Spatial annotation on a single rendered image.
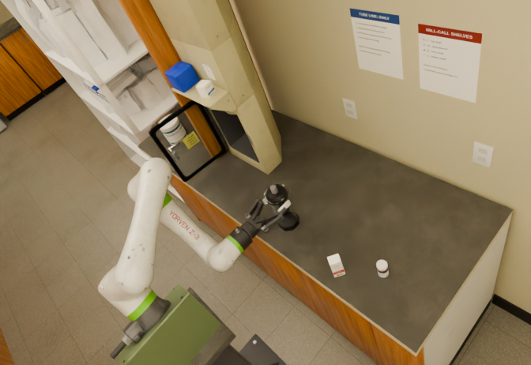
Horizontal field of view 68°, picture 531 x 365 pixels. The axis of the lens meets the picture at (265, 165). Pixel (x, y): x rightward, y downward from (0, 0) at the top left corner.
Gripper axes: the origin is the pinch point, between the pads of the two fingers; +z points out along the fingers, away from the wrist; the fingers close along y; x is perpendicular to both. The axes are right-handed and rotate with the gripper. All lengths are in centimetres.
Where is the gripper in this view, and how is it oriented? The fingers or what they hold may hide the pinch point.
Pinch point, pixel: (278, 200)
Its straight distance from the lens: 173.2
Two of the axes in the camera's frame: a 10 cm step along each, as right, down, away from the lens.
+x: 2.9, 6.6, 6.9
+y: -6.7, -3.8, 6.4
